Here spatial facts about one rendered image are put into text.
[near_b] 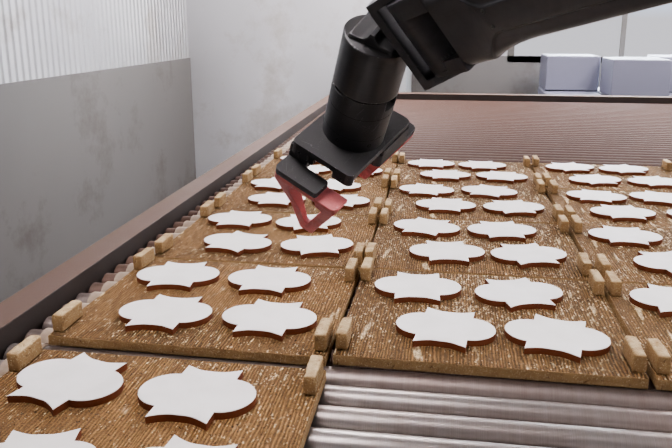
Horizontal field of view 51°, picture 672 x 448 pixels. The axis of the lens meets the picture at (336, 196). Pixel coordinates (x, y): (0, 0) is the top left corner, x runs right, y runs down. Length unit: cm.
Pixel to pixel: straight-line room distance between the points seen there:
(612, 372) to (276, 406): 44
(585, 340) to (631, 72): 409
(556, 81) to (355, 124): 481
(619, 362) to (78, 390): 69
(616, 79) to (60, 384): 448
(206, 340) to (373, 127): 53
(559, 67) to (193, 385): 469
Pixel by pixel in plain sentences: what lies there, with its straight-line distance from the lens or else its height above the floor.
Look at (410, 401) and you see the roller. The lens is 92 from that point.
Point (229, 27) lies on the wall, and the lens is 545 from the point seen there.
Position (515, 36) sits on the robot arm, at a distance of 46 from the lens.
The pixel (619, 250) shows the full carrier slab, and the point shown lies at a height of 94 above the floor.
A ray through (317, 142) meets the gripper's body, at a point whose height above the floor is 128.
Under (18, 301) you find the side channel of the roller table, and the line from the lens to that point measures 122.
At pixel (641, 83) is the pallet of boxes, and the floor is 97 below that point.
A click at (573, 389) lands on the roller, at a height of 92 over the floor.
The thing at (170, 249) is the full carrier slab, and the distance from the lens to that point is 144.
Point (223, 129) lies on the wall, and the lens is 554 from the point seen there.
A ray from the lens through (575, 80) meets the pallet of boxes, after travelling 540.
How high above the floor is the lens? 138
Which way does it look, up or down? 14 degrees down
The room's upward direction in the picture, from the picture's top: straight up
